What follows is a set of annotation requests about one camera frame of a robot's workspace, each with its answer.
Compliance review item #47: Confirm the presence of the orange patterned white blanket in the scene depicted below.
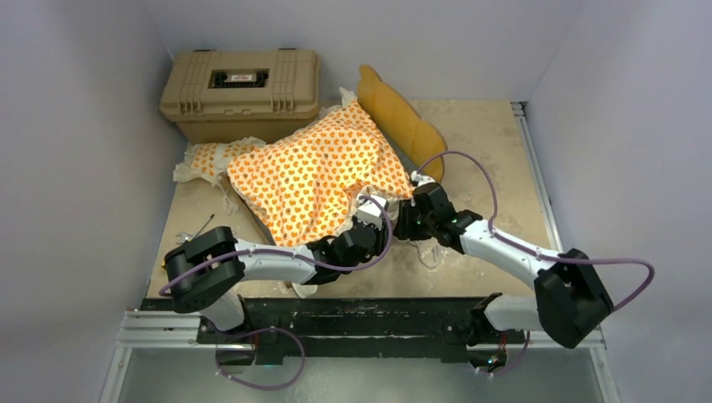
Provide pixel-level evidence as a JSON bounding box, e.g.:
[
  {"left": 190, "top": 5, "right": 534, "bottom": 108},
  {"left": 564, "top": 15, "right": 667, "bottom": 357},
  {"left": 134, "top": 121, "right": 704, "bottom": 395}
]
[{"left": 222, "top": 87, "right": 446, "bottom": 300}]

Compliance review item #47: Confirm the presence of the wooden pet bed frame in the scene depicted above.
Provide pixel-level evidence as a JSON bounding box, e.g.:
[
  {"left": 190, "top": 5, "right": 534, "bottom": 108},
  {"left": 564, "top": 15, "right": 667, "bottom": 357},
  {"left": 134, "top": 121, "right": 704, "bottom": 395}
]
[{"left": 219, "top": 64, "right": 448, "bottom": 290}]

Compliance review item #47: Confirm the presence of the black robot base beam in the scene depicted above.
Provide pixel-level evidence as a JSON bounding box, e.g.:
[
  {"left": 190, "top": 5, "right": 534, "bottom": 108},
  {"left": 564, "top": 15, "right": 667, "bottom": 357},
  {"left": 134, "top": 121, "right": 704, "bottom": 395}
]
[{"left": 139, "top": 296, "right": 543, "bottom": 365}]

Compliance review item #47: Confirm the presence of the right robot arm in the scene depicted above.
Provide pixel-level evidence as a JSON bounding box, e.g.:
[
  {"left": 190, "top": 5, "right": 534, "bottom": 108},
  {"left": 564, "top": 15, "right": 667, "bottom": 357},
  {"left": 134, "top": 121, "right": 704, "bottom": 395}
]
[{"left": 394, "top": 183, "right": 614, "bottom": 348}]

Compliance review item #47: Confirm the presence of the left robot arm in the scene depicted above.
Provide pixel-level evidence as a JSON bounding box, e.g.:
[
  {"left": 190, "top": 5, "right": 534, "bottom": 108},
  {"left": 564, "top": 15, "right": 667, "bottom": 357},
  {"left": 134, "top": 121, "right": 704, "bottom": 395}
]
[{"left": 159, "top": 219, "right": 393, "bottom": 343}]

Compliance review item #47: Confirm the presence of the small orange patterned pillow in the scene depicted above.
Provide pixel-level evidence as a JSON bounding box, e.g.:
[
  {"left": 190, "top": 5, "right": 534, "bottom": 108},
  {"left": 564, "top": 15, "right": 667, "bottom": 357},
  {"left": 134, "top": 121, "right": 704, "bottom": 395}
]
[{"left": 172, "top": 137, "right": 266, "bottom": 186}]

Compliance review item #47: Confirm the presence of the tan plastic tool case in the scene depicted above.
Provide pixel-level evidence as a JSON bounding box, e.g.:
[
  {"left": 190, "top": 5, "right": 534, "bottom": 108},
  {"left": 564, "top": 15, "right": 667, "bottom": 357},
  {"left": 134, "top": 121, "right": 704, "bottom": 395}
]
[{"left": 159, "top": 48, "right": 321, "bottom": 144}]

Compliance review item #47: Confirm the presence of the silver open-end wrench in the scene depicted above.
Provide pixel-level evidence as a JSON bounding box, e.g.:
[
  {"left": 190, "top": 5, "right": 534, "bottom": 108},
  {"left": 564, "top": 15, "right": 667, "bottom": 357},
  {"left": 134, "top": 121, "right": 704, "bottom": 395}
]
[{"left": 175, "top": 232, "right": 194, "bottom": 244}]

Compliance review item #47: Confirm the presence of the yellow black screwdriver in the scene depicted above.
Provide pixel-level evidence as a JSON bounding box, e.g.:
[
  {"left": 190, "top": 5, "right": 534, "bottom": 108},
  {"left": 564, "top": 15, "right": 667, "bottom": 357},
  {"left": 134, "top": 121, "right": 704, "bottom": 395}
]
[{"left": 192, "top": 213, "right": 215, "bottom": 239}]

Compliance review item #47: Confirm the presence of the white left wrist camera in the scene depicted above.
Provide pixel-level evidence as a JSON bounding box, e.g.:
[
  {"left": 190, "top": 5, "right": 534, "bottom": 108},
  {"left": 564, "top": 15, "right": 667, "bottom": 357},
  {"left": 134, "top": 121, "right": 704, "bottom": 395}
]
[{"left": 354, "top": 195, "right": 389, "bottom": 230}]

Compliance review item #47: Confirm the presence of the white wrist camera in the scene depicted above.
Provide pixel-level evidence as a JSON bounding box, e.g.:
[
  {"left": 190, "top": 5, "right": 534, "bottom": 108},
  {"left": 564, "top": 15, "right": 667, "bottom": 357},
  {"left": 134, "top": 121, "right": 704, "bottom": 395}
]
[
  {"left": 354, "top": 195, "right": 389, "bottom": 230},
  {"left": 411, "top": 170, "right": 437, "bottom": 188}
]

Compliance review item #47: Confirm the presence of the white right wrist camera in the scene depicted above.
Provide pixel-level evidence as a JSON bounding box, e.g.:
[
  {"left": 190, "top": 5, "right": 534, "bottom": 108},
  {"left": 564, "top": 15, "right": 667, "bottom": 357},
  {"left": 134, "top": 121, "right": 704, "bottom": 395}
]
[{"left": 411, "top": 170, "right": 437, "bottom": 188}]

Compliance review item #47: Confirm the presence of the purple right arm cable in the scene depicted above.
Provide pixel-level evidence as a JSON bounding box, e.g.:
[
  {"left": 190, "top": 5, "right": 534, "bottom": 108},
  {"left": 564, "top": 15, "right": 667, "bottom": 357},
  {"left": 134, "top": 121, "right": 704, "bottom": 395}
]
[{"left": 416, "top": 151, "right": 657, "bottom": 378}]

